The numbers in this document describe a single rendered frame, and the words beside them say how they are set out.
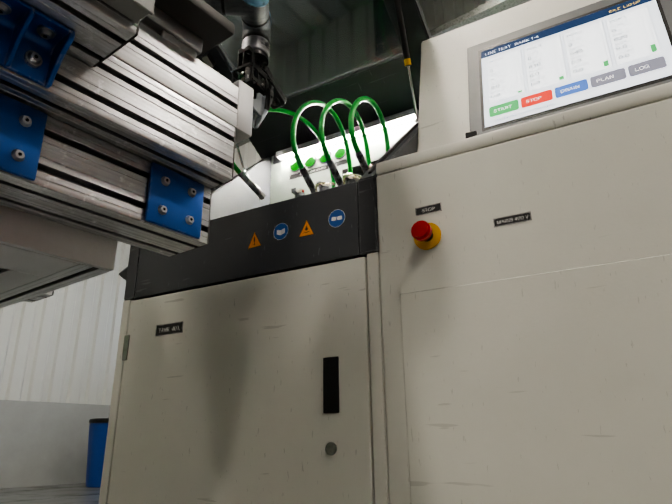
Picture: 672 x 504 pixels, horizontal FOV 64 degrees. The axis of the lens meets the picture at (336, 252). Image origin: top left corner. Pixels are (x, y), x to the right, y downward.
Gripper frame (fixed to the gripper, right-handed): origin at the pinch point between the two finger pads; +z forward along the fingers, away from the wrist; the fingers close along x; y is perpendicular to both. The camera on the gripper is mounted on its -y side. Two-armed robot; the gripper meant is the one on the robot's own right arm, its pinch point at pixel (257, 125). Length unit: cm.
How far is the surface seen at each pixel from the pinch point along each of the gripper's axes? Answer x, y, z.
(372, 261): 36, 9, 46
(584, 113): 75, 9, 27
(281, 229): 14.4, 8.5, 35.2
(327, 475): 25, 9, 84
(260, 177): -29, -40, -10
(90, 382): -594, -405, -5
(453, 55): 47, -25, -21
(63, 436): -596, -377, 66
